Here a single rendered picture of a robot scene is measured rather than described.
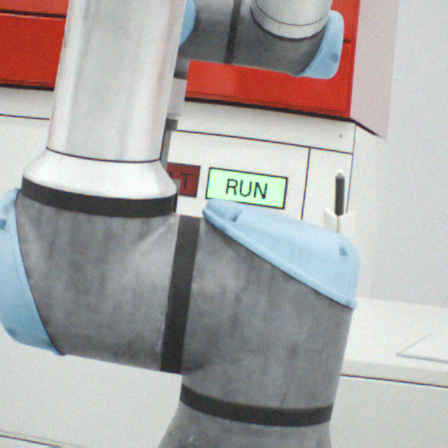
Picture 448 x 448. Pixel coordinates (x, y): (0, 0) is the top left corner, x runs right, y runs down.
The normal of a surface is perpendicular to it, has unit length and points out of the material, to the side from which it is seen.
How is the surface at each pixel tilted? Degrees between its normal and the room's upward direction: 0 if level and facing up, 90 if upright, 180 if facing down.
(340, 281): 89
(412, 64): 90
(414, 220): 90
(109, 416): 90
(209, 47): 134
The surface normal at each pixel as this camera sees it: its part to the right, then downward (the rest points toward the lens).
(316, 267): 0.40, 0.08
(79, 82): -0.47, 0.10
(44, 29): -0.21, 0.03
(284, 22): -0.18, 0.88
